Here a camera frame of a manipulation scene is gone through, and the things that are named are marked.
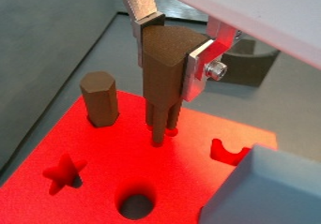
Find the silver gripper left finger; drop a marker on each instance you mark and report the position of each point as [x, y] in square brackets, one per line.
[143, 15]

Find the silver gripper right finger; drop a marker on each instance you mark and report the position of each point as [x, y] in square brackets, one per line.
[203, 60]

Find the red shape board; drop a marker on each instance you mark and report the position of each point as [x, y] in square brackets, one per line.
[103, 176]

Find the black curved stand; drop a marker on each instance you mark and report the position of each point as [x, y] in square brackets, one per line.
[249, 66]

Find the brown hexagonal peg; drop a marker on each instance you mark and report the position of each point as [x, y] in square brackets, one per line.
[99, 95]

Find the blue slotted block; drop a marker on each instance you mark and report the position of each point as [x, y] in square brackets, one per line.
[272, 189]

